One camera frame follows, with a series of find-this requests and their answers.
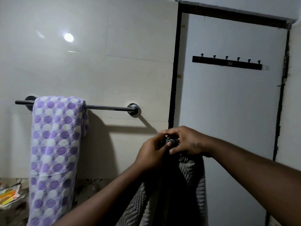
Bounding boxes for person's left hand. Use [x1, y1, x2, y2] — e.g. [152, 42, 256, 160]
[133, 133, 173, 173]

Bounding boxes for person's right hand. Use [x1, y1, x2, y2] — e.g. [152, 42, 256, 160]
[158, 126, 213, 158]

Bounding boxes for grey ribbed towel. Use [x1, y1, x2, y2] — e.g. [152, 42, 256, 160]
[115, 137, 209, 226]

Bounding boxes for purple dotted towel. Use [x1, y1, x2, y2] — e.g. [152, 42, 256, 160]
[26, 96, 90, 226]

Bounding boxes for orange yellow sachet packets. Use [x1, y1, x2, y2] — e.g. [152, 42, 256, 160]
[0, 183, 22, 207]

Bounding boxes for person's left forearm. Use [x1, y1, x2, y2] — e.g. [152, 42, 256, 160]
[53, 162, 151, 226]

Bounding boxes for person's right forearm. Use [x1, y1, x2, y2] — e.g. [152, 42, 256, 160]
[207, 136, 301, 226]

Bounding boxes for white door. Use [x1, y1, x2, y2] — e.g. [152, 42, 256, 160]
[168, 0, 296, 226]
[175, 13, 288, 226]

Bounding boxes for chrome towel bar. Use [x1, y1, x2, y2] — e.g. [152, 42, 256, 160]
[15, 95, 139, 116]

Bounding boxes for black hook rack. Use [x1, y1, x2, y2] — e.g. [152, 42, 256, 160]
[192, 53, 263, 71]

